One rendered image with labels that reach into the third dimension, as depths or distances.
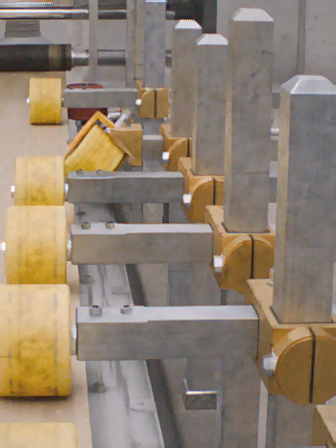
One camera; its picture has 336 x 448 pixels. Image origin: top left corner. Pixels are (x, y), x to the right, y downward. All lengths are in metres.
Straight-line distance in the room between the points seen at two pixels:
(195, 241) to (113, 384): 0.59
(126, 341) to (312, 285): 0.14
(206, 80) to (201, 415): 0.37
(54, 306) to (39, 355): 0.04
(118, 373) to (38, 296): 0.86
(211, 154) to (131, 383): 0.47
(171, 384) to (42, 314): 0.63
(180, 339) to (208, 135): 0.47
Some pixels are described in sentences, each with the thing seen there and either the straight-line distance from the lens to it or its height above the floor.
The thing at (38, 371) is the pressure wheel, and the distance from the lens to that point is 0.81.
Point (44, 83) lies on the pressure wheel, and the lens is 2.04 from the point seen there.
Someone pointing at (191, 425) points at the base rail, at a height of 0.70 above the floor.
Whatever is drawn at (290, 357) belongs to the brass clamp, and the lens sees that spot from 0.78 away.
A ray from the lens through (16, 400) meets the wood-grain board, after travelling 0.85.
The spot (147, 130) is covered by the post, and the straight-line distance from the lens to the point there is 2.02.
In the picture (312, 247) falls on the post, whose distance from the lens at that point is 0.79.
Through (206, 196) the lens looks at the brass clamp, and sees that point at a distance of 1.25.
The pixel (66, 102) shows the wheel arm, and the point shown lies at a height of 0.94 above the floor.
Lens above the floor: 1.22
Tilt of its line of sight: 14 degrees down
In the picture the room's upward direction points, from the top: 1 degrees clockwise
